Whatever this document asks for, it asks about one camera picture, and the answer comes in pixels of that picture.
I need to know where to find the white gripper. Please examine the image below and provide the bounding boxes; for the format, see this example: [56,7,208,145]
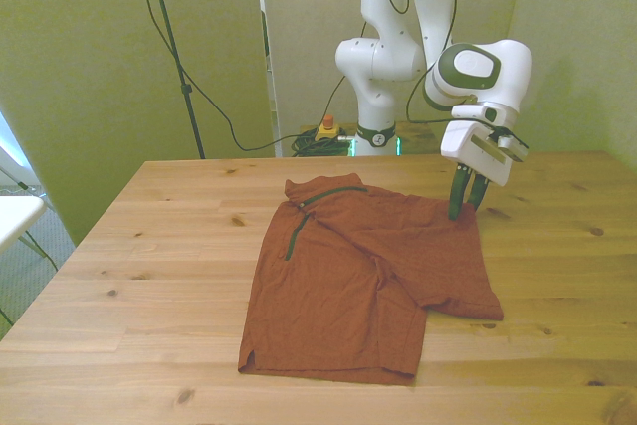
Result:
[440,118,513,222]

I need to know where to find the rust red shorts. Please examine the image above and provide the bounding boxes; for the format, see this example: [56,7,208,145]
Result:
[237,173,505,387]

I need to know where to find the yellow emergency stop box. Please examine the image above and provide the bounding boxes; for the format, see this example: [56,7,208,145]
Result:
[314,114,347,142]

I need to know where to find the black tripod pole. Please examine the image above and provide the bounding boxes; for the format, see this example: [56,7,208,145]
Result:
[126,0,206,160]

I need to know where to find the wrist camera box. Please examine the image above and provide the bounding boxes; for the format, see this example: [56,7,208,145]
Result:
[486,126,530,164]

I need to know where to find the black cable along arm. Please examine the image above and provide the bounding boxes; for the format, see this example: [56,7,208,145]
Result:
[385,0,530,150]

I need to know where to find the black emergency stop cable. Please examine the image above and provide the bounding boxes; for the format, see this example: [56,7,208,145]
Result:
[322,74,348,118]

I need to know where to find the black coiled cable bundle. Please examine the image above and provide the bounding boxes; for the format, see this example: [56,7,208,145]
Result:
[290,128,357,157]

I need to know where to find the black tripod cable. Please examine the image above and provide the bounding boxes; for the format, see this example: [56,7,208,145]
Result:
[126,0,319,152]

